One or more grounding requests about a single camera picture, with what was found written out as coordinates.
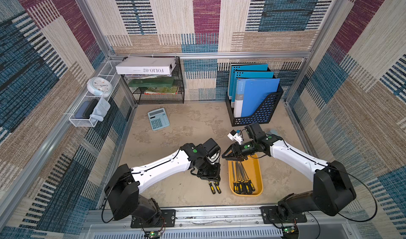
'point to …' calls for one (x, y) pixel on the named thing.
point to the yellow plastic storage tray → (252, 168)
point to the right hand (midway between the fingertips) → (224, 156)
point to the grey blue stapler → (274, 132)
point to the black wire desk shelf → (151, 95)
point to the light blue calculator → (158, 119)
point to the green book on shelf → (163, 82)
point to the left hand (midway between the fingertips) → (220, 179)
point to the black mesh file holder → (261, 113)
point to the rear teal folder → (245, 67)
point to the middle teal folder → (247, 74)
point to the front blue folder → (251, 93)
